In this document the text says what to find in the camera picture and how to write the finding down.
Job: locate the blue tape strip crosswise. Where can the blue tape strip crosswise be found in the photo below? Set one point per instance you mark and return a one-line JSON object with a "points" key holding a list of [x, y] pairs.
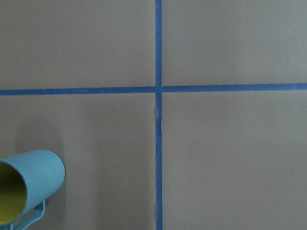
{"points": [[152, 89]]}

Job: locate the teal mug with yellow interior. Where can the teal mug with yellow interior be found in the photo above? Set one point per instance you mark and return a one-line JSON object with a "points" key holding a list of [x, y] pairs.
{"points": [[27, 180]]}

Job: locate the blue tape strip lengthwise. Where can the blue tape strip lengthwise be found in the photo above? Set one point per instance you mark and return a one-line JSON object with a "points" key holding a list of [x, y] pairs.
{"points": [[158, 122]]}

